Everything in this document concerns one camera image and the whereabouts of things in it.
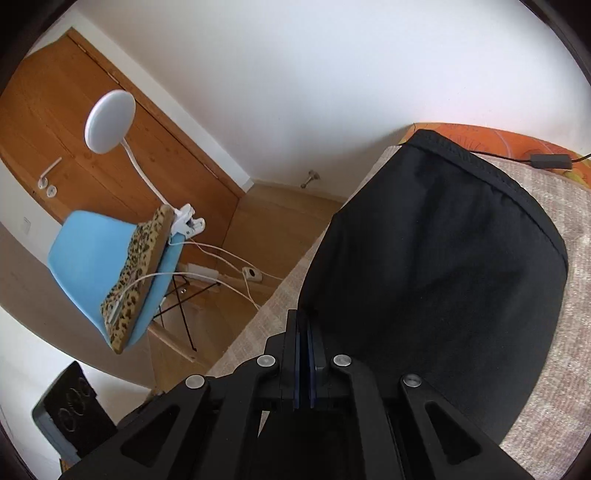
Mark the round door lock plate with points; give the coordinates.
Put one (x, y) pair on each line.
(51, 191)

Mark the leopard print cushion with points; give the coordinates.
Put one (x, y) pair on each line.
(138, 258)

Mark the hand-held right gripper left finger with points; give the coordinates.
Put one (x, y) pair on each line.
(297, 369)

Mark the white power strip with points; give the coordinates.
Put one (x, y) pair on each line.
(201, 272)

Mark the black speaker device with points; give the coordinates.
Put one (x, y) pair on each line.
(74, 410)

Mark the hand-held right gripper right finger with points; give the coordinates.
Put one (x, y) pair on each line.
(312, 369)

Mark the black pants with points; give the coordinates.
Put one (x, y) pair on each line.
(438, 277)

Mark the white wall outlet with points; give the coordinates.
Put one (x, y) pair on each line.
(25, 224)

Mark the light blue chair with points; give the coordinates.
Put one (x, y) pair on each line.
(83, 249)

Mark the metal doorstop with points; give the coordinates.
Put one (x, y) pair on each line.
(310, 179)

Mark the white clip lamp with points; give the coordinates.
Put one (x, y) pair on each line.
(111, 120)

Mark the wooden door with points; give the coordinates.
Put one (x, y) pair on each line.
(92, 184)

